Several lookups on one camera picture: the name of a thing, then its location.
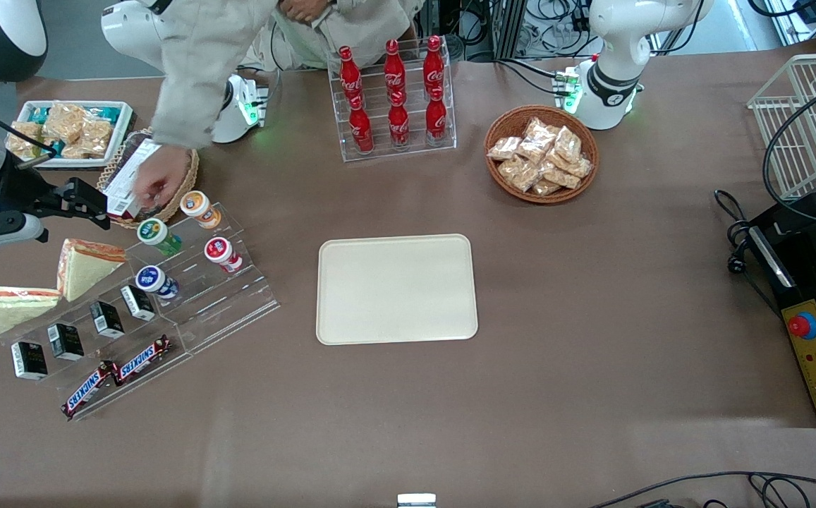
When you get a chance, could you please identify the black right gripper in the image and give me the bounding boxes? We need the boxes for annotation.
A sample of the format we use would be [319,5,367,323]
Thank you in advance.
[0,159,111,231]

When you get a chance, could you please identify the brown and white snack box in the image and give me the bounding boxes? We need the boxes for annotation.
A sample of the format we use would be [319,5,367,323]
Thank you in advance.
[103,138,163,217]

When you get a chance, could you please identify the green gum bottle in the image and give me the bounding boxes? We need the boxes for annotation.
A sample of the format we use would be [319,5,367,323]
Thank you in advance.
[137,218,183,257]

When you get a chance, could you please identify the beige jacket sleeve forearm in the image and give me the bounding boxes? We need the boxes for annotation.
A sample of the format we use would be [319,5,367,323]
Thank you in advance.
[150,0,278,151]

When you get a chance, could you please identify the blue gum bottle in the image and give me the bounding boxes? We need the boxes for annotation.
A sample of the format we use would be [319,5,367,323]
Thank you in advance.
[135,265,181,300]

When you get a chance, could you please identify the orange lid gum bottle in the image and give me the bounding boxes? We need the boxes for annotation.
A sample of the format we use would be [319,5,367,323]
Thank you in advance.
[180,190,224,231]

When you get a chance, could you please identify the red gum bottle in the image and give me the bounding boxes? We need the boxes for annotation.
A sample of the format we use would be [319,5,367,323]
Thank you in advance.
[204,237,245,274]

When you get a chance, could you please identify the cream plastic tray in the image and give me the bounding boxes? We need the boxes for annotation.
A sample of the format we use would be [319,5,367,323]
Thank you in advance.
[316,234,479,346]

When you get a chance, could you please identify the person's bare hand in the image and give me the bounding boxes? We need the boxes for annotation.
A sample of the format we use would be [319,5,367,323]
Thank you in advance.
[132,145,192,212]
[279,0,332,24]

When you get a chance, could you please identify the wrapped triangle sandwich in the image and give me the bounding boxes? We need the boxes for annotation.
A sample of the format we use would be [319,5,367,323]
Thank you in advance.
[56,238,128,303]
[0,286,62,338]

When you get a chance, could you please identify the rice cracker snack bag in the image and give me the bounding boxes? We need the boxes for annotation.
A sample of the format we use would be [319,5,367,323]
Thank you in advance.
[6,121,44,160]
[62,119,114,160]
[44,102,88,143]

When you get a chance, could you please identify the white rectangular plastic bin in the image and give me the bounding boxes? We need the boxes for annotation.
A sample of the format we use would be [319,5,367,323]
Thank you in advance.
[1,100,134,171]

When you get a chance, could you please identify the light woven wicker basket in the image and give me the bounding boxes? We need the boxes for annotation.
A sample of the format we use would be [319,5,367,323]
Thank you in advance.
[95,127,201,231]

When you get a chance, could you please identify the small black carton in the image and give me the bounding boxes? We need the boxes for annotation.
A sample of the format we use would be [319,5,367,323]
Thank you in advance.
[11,341,49,382]
[90,301,127,339]
[121,284,157,322]
[47,323,86,362]

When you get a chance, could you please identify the snickers chocolate bar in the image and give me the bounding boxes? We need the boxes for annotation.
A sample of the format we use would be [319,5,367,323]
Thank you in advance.
[61,361,118,419]
[112,335,172,386]

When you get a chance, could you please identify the clear stepped acrylic display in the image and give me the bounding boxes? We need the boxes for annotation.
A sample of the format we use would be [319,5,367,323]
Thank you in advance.
[0,201,282,423]

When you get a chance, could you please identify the white connector block green light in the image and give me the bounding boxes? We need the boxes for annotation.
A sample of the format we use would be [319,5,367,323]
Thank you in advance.
[552,66,586,115]
[237,76,272,129]

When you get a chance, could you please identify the red cola bottle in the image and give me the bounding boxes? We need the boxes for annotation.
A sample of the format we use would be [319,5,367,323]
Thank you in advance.
[388,92,411,150]
[423,35,446,96]
[384,40,408,99]
[425,86,449,146]
[348,95,374,155]
[339,46,364,104]

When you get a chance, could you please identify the person torso beige jacket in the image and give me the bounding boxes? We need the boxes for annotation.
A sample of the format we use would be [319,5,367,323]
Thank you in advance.
[238,0,424,73]

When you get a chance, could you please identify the clear acrylic bottle rack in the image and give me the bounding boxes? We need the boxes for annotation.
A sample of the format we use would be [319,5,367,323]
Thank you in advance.
[327,39,458,164]

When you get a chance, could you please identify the round brown wicker basket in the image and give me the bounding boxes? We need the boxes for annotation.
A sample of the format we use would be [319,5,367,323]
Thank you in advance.
[484,105,600,205]

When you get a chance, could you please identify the black control box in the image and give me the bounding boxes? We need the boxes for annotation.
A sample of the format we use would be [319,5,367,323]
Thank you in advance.
[743,189,816,429]

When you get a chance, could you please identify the aluminium frame post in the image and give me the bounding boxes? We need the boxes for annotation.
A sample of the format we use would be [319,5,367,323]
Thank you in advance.
[492,0,530,61]

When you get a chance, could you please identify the black coiled power cable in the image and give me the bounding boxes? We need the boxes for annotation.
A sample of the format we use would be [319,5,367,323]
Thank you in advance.
[714,188,781,315]

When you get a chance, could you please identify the black looping cable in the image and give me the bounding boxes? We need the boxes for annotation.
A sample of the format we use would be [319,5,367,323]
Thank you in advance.
[762,73,816,228]

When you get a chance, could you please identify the black thin floor cable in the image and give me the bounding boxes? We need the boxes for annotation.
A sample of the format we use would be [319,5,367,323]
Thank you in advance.
[587,471,816,508]

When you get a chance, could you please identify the white wire basket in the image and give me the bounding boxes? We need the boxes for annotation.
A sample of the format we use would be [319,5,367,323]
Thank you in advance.
[746,53,816,202]

